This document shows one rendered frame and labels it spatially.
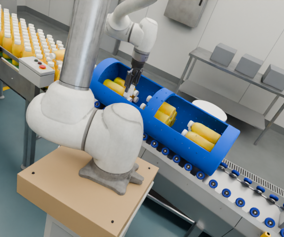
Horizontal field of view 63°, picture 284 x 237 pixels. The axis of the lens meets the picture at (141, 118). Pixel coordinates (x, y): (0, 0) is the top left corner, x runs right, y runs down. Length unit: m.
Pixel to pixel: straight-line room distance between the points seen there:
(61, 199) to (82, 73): 0.40
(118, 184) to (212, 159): 0.52
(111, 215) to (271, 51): 4.12
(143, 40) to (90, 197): 0.78
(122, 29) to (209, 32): 3.46
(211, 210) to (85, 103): 0.89
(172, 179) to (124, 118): 0.70
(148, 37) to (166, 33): 3.55
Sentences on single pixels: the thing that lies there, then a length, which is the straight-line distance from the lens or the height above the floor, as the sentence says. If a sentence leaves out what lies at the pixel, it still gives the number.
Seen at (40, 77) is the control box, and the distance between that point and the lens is 1.46.
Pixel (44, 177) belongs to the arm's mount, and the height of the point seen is 1.09.
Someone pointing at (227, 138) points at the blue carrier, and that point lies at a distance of 1.19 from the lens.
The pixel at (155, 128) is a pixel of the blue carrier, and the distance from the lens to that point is 1.25.
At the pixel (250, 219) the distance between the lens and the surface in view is 1.35.
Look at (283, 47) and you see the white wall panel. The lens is 4.57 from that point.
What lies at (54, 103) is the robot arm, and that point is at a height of 1.33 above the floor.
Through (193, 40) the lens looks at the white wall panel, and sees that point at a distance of 4.64.
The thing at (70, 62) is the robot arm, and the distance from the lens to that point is 0.76.
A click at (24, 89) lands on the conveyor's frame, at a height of 0.80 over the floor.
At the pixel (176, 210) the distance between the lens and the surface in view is 2.19.
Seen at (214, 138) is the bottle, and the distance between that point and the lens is 1.26.
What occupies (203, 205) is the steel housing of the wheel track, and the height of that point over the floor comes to 0.84.
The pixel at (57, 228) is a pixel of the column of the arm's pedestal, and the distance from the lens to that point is 1.09.
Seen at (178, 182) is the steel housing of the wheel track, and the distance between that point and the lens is 1.35.
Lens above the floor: 1.75
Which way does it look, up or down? 32 degrees down
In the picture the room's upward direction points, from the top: 21 degrees clockwise
